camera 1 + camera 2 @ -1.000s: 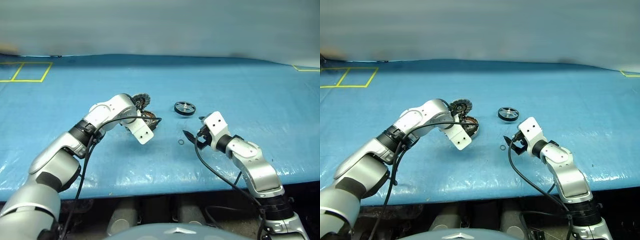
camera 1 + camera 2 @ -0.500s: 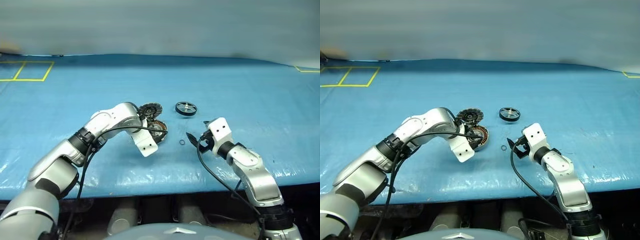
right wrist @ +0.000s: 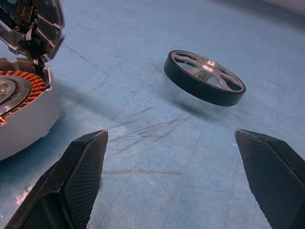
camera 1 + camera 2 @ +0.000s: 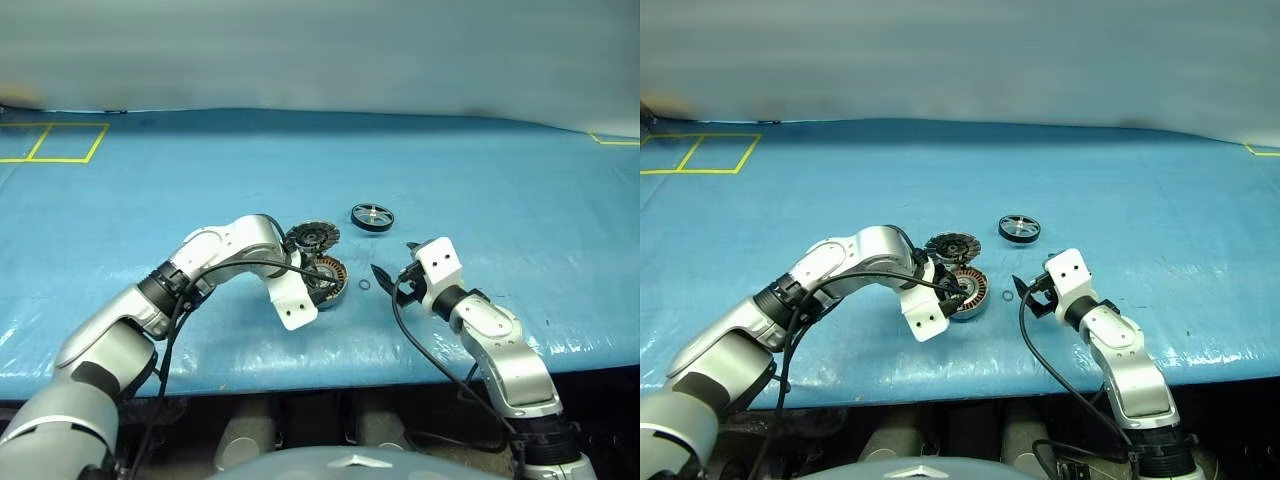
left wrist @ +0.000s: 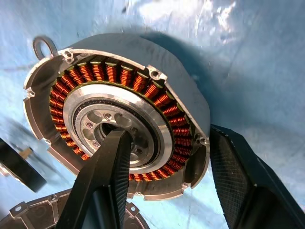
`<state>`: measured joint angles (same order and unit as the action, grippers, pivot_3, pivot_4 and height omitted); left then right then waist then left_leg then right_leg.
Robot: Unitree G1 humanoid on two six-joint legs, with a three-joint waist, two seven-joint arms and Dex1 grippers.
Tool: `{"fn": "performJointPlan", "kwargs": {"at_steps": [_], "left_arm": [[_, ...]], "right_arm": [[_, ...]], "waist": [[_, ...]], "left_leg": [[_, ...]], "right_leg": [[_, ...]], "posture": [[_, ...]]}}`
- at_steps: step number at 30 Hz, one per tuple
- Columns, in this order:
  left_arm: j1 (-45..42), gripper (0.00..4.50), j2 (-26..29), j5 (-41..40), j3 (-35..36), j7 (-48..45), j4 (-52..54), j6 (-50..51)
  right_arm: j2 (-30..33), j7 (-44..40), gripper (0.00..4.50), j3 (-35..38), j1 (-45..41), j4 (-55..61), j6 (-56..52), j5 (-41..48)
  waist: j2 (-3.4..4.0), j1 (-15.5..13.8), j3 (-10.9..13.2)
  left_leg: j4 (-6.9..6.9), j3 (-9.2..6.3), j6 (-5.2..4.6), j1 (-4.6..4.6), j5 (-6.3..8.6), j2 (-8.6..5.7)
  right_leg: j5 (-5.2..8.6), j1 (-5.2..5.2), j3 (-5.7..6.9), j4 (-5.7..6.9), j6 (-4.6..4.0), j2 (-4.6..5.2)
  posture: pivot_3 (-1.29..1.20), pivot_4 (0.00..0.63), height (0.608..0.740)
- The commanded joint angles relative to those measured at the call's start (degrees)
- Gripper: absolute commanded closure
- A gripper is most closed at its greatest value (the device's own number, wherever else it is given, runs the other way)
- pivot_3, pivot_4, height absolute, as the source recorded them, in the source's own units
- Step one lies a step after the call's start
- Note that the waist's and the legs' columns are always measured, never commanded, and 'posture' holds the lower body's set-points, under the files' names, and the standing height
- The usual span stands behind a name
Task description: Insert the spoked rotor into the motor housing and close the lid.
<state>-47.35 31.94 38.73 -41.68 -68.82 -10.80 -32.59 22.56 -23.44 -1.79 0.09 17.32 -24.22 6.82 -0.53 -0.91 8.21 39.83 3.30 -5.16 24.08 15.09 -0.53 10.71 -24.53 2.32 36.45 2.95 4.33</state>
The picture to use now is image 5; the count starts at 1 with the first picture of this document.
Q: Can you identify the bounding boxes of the grey motor housing copper windings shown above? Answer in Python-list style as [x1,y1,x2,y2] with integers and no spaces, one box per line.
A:
[23,33,212,201]

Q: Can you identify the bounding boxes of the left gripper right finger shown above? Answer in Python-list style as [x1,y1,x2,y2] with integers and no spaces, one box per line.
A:
[209,124,305,229]

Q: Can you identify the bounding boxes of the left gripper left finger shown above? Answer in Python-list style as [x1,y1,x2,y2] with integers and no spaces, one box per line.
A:
[56,128,133,229]

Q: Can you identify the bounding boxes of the blue plastic table cover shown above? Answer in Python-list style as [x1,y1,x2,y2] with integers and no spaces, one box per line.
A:
[0,0,305,229]

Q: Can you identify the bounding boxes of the silver round motor lid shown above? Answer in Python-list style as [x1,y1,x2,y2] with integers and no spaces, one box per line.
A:
[9,187,143,229]

